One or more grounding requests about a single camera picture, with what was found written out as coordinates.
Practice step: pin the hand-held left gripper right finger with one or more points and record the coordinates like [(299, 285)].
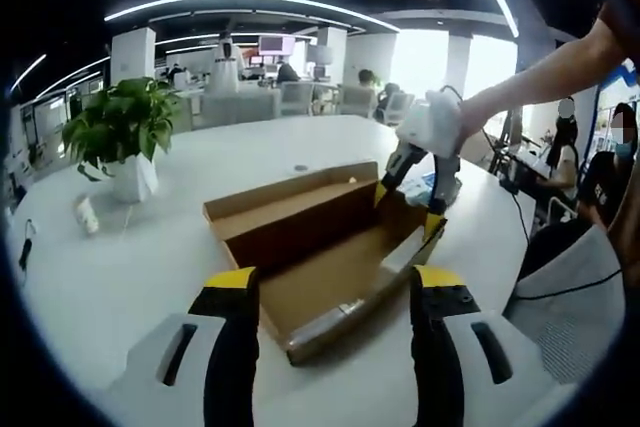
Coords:
[(450, 302)]

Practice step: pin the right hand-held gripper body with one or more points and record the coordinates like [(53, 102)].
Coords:
[(432, 122)]

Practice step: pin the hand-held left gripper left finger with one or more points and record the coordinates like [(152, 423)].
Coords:
[(150, 367)]

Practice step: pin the brown cardboard shoe box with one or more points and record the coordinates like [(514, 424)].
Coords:
[(300, 227)]

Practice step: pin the person's right hand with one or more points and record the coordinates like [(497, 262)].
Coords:
[(475, 117)]

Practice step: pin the black tripod stand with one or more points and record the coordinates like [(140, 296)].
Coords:
[(505, 147)]

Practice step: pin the row of office chairs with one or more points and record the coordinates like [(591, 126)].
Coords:
[(350, 99)]

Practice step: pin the grey mesh office chair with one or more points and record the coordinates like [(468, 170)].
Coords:
[(570, 307)]

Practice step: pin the white paper cup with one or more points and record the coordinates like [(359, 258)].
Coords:
[(86, 217)]

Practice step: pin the blue framed display board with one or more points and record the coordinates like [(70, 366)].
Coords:
[(607, 97)]

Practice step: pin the person's upper body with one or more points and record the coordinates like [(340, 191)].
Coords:
[(627, 197)]

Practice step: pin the white standing figure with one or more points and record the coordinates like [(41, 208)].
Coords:
[(226, 64)]

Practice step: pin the green plant in white pot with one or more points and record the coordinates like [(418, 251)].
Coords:
[(120, 122)]

